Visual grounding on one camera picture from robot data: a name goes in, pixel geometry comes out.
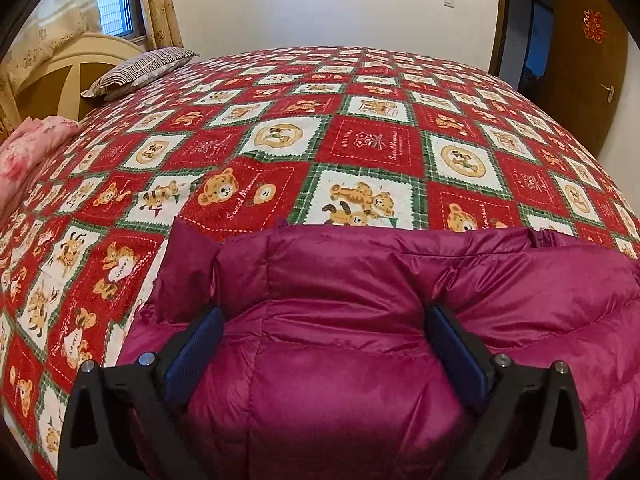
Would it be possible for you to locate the magenta puffer down jacket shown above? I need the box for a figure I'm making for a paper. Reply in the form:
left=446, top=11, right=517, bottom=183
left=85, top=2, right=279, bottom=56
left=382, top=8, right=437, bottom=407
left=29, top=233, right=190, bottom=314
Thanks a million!
left=119, top=221, right=639, bottom=479

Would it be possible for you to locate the pink floral folded quilt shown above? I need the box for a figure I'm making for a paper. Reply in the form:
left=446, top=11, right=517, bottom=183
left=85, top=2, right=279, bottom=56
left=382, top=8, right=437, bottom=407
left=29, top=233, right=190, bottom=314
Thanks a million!
left=1, top=116, right=81, bottom=224

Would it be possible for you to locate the cream wooden headboard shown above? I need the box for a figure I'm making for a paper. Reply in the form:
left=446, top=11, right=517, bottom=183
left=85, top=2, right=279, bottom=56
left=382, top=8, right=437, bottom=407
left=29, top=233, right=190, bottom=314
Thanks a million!
left=1, top=27, right=142, bottom=138

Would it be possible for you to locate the red bear patchwork bedspread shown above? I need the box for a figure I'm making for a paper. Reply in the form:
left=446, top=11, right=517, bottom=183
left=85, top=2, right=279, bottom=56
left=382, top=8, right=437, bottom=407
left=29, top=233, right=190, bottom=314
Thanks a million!
left=1, top=47, right=639, bottom=479

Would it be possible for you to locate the brown wooden door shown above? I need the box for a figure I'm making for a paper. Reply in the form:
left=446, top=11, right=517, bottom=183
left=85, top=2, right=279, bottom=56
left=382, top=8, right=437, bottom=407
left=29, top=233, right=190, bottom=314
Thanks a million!
left=538, top=0, right=628, bottom=156

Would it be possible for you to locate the striped grey pillow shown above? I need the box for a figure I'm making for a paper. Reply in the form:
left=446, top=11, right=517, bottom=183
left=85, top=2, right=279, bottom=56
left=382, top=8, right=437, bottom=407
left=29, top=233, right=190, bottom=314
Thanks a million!
left=80, top=47, right=198, bottom=102

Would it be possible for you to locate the beige floral curtain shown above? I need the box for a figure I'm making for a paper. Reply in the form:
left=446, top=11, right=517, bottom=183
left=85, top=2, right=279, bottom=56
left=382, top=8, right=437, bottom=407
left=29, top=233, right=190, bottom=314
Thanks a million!
left=140, top=0, right=183, bottom=50

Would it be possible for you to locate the red door decoration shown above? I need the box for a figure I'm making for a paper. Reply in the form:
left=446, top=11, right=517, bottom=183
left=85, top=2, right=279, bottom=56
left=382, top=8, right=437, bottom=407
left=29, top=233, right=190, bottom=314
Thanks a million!
left=582, top=9, right=608, bottom=44

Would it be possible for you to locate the sheer patterned curtain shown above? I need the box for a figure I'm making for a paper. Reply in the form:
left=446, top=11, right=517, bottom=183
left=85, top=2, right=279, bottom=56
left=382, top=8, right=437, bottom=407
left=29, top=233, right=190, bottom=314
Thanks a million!
left=1, top=0, right=102, bottom=93

